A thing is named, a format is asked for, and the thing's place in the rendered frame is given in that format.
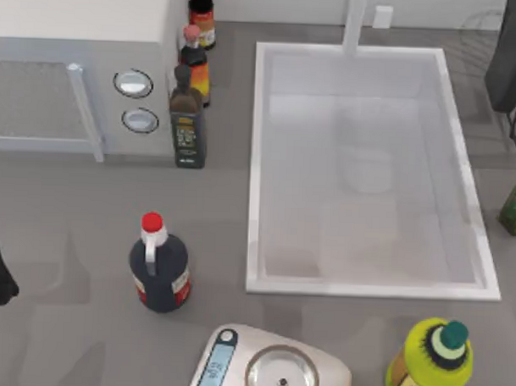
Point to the dark square olive oil bottle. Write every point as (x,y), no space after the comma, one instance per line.
(187,131)

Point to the white sink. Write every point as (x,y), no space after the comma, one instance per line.
(360,184)

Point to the dark bottle red cap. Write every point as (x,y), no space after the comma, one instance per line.
(162,270)

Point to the dark bottle pink cap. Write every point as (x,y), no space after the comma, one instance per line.
(196,72)

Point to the small silver microwave knob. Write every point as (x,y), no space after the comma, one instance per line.
(139,120)

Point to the large silver microwave knob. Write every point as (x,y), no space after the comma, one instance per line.
(133,82)

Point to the silver kitchen scale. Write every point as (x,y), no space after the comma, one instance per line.
(252,366)

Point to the dark bottle orange label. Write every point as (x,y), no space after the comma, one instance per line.
(203,21)

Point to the tall white tap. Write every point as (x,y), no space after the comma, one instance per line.
(354,22)

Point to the pale microwave oven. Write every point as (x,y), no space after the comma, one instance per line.
(76,51)

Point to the yellow-green bottle teal cap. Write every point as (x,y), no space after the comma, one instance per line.
(430,368)

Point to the white wall socket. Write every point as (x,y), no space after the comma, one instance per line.
(382,16)

